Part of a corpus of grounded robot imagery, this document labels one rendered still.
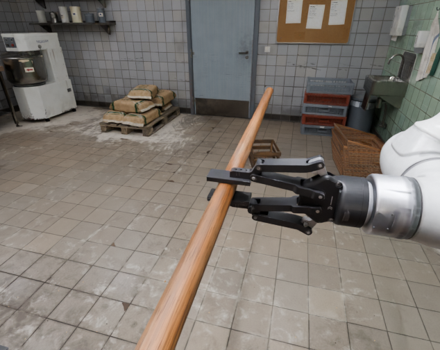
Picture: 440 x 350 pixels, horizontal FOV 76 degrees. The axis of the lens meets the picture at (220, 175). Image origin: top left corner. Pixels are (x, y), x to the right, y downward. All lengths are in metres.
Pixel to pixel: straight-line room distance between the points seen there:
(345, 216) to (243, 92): 4.56
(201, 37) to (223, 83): 0.78
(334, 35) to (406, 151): 4.26
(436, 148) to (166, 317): 0.48
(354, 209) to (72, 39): 6.05
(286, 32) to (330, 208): 4.40
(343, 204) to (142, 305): 1.56
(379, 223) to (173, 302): 0.29
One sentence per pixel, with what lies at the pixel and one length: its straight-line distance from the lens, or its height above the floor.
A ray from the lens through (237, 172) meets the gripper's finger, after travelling 0.44.
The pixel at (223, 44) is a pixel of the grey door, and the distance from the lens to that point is 4.91.
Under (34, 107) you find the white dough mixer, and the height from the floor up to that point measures 0.25.
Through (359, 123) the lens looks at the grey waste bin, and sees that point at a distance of 4.48.
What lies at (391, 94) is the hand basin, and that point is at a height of 0.75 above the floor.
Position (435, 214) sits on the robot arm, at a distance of 0.45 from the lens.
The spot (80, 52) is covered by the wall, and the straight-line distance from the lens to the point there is 6.19.
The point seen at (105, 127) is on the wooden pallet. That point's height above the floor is 0.08.
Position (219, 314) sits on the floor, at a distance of 1.76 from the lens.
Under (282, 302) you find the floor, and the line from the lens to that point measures 1.85.
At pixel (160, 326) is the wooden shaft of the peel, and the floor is 1.21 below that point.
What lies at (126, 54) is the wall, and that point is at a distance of 5.65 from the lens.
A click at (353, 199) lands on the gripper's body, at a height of 1.22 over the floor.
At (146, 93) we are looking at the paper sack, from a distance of 4.44.
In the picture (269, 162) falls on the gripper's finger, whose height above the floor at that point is 1.25.
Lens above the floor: 1.43
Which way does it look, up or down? 28 degrees down
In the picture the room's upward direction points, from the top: straight up
